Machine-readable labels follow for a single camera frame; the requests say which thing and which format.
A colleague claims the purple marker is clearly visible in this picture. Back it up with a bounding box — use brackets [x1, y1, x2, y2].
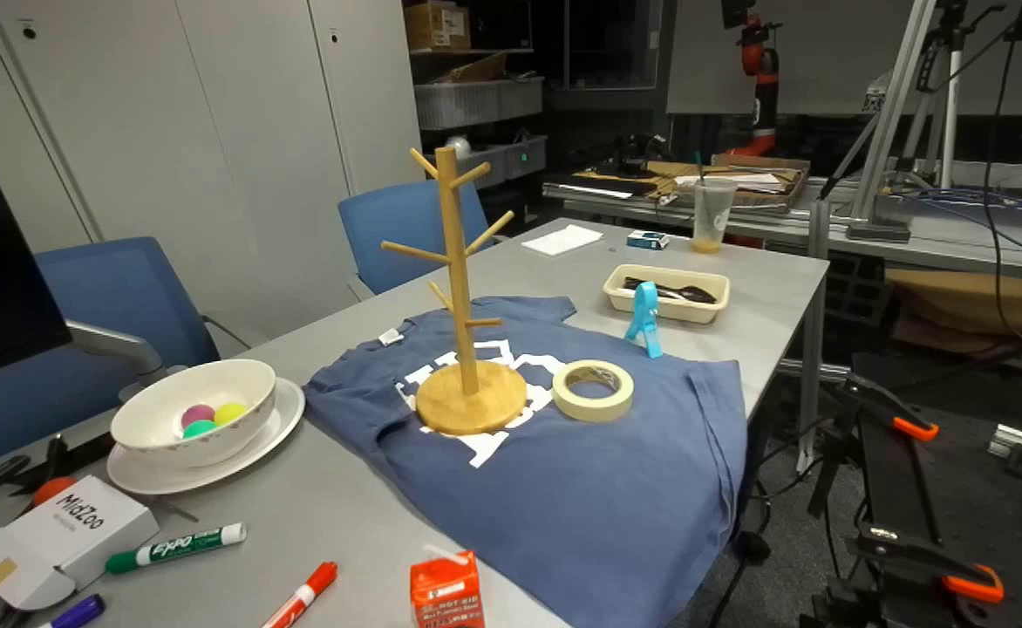
[39, 592, 110, 628]

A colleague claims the clear plastic cup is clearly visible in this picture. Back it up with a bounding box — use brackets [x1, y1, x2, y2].
[690, 180, 735, 254]

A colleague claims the orange small carton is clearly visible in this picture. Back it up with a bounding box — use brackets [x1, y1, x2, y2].
[407, 551, 485, 628]

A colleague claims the red black background robot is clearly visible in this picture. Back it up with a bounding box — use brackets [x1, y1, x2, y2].
[735, 7, 777, 157]

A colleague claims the blue chair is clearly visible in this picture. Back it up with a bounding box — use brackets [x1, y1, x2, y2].
[0, 236, 218, 454]
[339, 180, 445, 292]

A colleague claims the white plate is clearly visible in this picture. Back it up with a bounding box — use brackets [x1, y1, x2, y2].
[104, 380, 304, 497]

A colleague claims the orange handled clamp lower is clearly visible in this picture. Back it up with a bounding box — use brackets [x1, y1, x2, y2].
[854, 525, 1007, 606]

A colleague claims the green dry-erase marker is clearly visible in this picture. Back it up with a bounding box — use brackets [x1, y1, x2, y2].
[104, 525, 249, 576]

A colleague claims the light blue plastic clip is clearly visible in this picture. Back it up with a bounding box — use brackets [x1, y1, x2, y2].
[625, 279, 662, 361]

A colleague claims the white paper sheet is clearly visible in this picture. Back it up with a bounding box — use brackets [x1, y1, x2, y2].
[525, 224, 604, 254]

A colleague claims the blue chair near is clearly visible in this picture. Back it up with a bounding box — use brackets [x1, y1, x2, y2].
[0, 236, 218, 454]

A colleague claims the blue chair far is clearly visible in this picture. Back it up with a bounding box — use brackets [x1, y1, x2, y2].
[339, 180, 445, 292]

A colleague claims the beige rectangular tray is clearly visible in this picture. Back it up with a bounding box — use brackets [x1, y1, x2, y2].
[604, 263, 732, 323]

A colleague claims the orange handled clamp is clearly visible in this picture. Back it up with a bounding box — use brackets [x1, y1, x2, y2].
[848, 372, 939, 444]
[854, 525, 1007, 606]

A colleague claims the aluminium frame post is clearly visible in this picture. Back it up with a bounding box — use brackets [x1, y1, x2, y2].
[843, 0, 939, 241]

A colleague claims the wooden peg stand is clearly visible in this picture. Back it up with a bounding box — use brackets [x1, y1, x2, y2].
[383, 145, 526, 437]

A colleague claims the red dry-erase marker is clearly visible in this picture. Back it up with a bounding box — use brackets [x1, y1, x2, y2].
[261, 562, 339, 628]

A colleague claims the white ceramic bowl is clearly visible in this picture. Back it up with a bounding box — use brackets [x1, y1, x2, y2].
[112, 361, 277, 469]

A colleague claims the small blue box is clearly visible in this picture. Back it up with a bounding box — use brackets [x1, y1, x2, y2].
[625, 231, 669, 251]

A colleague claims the beige masking tape roll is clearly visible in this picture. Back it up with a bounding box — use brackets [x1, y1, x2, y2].
[550, 361, 634, 423]

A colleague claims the orange handled clamp upper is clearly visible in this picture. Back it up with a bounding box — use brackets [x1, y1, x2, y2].
[848, 372, 939, 444]

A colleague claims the white cardboard box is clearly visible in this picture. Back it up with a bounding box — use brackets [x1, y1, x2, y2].
[0, 474, 160, 611]

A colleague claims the blue printed t-shirt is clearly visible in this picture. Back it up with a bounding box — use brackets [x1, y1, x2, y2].
[307, 298, 746, 628]

